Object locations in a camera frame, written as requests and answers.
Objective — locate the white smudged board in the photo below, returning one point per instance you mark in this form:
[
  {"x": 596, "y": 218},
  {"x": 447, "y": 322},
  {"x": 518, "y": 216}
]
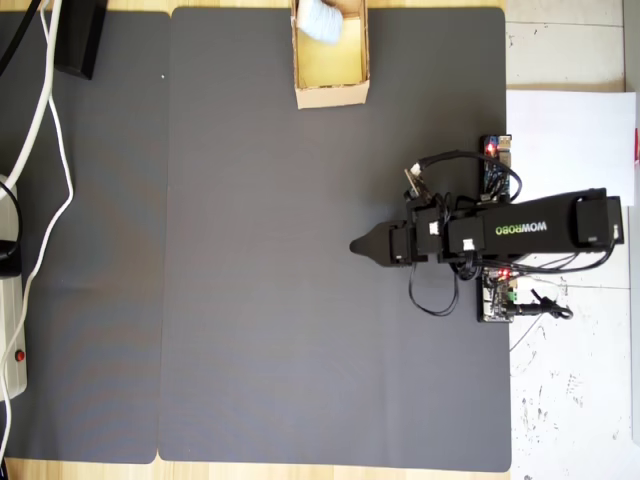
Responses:
[{"x": 575, "y": 390}]

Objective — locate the light blue yarn-wrapped block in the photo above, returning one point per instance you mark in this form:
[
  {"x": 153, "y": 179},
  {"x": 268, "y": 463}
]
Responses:
[{"x": 320, "y": 20}]

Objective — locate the bare camera circuit board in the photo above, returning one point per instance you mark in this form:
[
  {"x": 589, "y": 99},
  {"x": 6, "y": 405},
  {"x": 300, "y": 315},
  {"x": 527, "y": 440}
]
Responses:
[{"x": 417, "y": 185}]

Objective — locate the narrow dark grey mat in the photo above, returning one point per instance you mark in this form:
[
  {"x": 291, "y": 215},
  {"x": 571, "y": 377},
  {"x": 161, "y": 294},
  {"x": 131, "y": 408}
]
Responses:
[{"x": 100, "y": 300}]

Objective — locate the black rectangular stand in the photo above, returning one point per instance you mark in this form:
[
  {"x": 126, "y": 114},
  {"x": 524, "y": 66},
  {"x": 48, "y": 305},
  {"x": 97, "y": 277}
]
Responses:
[{"x": 80, "y": 35}]

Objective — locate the black controller board green terminal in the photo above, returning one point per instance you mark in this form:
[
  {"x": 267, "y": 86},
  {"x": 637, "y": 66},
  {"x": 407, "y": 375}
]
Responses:
[{"x": 492, "y": 302}]

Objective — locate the black power plug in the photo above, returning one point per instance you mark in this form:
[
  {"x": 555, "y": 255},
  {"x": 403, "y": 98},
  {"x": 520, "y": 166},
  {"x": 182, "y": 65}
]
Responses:
[{"x": 6, "y": 257}]

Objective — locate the blue controller board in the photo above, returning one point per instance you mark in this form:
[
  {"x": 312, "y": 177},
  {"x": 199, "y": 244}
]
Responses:
[{"x": 492, "y": 172}]

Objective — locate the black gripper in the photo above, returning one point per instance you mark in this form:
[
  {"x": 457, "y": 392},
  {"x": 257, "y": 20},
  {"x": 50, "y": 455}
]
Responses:
[{"x": 422, "y": 240}]

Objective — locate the open cardboard box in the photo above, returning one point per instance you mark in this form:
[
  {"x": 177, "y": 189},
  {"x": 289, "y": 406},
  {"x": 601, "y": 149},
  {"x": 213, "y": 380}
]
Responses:
[{"x": 332, "y": 96}]

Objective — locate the white power strip red switch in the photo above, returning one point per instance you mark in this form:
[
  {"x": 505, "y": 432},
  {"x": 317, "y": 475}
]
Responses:
[{"x": 12, "y": 320}]

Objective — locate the white paper sheet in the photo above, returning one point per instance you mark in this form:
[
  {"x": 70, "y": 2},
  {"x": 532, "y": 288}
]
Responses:
[{"x": 565, "y": 140}]

